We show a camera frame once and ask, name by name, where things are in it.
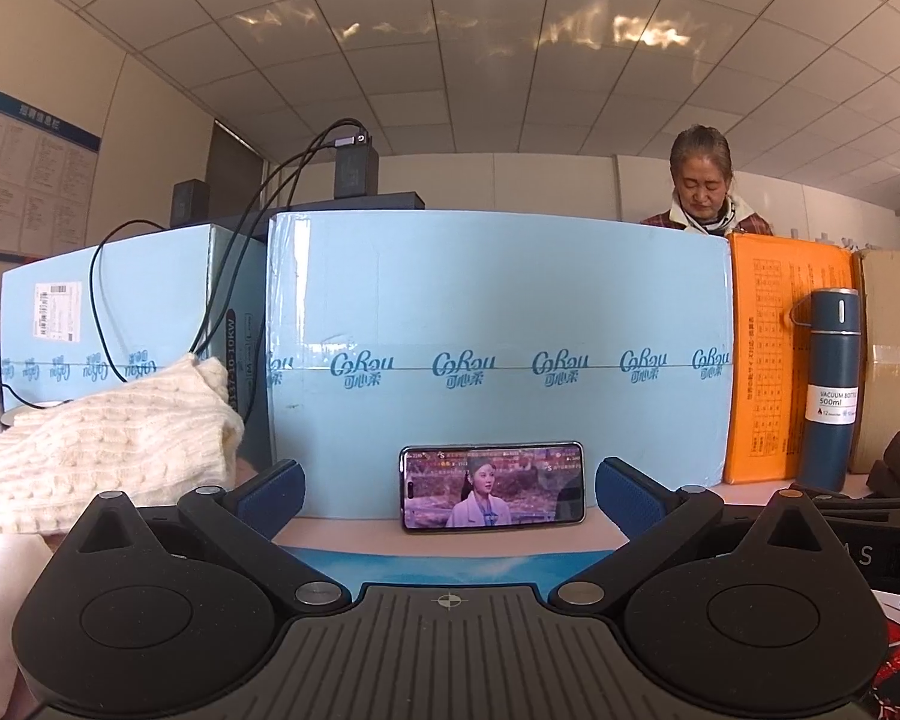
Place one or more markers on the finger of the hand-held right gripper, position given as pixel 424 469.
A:
pixel 862 502

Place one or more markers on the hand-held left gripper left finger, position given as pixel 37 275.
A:
pixel 279 496

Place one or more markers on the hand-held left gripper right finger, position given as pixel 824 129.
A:
pixel 628 496

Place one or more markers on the smartphone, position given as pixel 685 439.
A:
pixel 487 487

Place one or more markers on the blue vacuum bottle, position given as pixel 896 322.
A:
pixel 829 360

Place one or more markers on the orange carton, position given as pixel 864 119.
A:
pixel 765 360

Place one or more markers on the brown cardboard box with tape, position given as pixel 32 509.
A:
pixel 896 330

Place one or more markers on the cream knitted sweater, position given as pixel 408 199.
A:
pixel 105 457

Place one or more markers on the large light blue carton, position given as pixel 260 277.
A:
pixel 495 300

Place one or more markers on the light blue carton with label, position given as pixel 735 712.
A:
pixel 135 292

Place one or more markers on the dark flat box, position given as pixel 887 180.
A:
pixel 345 201

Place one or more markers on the small black box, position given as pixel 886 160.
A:
pixel 190 204

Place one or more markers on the dark door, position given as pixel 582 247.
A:
pixel 232 161

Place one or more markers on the black power adapter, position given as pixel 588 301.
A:
pixel 356 165

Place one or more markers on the wall poster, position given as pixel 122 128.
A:
pixel 22 180

